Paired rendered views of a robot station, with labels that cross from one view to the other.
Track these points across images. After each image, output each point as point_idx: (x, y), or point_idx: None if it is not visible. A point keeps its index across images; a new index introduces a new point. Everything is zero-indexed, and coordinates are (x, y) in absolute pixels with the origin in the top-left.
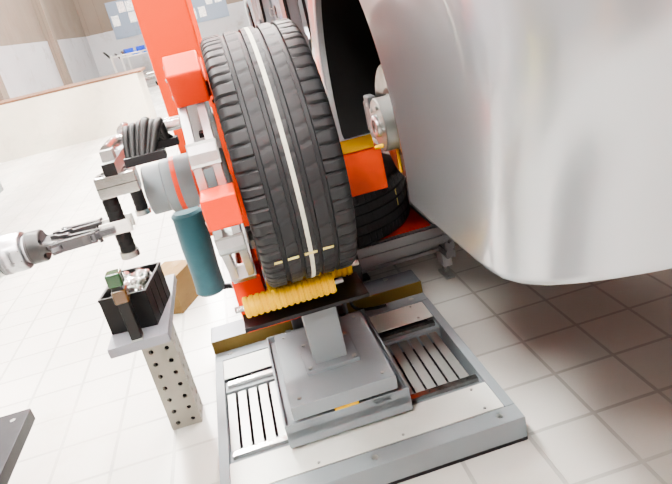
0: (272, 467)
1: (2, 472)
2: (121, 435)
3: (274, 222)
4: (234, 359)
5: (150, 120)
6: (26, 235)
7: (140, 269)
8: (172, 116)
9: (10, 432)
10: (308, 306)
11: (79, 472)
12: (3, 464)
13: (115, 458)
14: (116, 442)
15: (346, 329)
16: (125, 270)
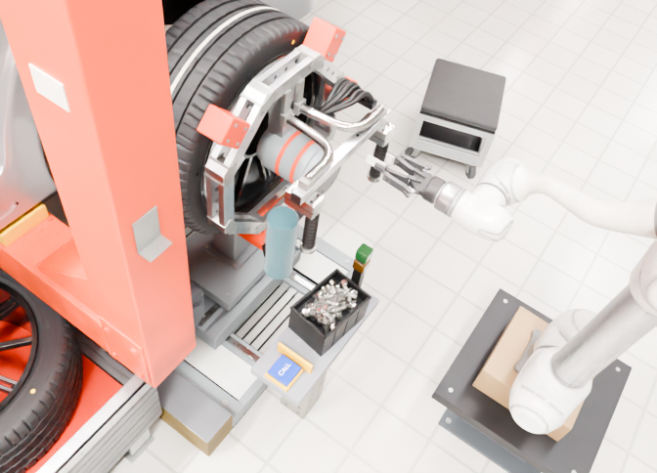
0: (317, 264)
1: (471, 332)
2: (352, 442)
3: None
4: (231, 390)
5: (347, 81)
6: (441, 180)
7: (312, 310)
8: (294, 118)
9: (456, 373)
10: None
11: (400, 433)
12: (468, 338)
13: (371, 417)
14: (360, 437)
15: (196, 253)
16: (319, 330)
